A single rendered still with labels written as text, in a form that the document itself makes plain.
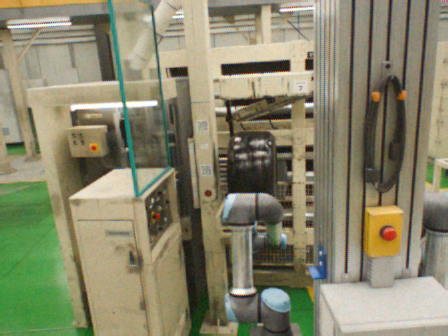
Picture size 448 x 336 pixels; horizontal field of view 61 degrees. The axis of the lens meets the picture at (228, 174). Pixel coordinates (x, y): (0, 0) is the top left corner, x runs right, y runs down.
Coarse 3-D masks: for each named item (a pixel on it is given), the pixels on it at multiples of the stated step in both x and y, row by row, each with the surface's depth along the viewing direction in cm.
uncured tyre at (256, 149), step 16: (240, 144) 230; (256, 144) 228; (272, 144) 231; (240, 160) 225; (256, 160) 223; (272, 160) 225; (240, 176) 224; (256, 176) 222; (272, 176) 224; (240, 192) 226; (256, 192) 225; (272, 192) 227
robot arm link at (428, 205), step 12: (432, 192) 141; (432, 204) 137; (444, 204) 136; (432, 216) 138; (444, 216) 136; (432, 228) 139; (444, 228) 137; (432, 240) 142; (444, 240) 140; (432, 252) 143; (444, 252) 141; (432, 264) 144; (444, 264) 143; (432, 276) 145; (444, 276) 144; (444, 288) 146
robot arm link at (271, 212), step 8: (264, 200) 153; (272, 200) 155; (264, 208) 153; (272, 208) 154; (280, 208) 157; (264, 216) 154; (272, 216) 155; (280, 216) 158; (272, 224) 161; (280, 224) 168; (272, 232) 171; (280, 232) 175; (264, 240) 188; (272, 240) 180; (280, 240) 183; (264, 248) 190; (272, 248) 189; (280, 248) 188
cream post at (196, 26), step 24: (192, 0) 217; (192, 24) 221; (192, 48) 225; (192, 72) 229; (192, 96) 233; (216, 144) 248; (216, 168) 246; (216, 192) 249; (216, 240) 259; (216, 264) 265; (216, 288) 270; (216, 312) 276
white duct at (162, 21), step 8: (168, 0) 246; (176, 0) 246; (160, 8) 248; (168, 8) 247; (176, 8) 250; (160, 16) 249; (168, 16) 250; (160, 24) 251; (168, 24) 255; (160, 32) 255
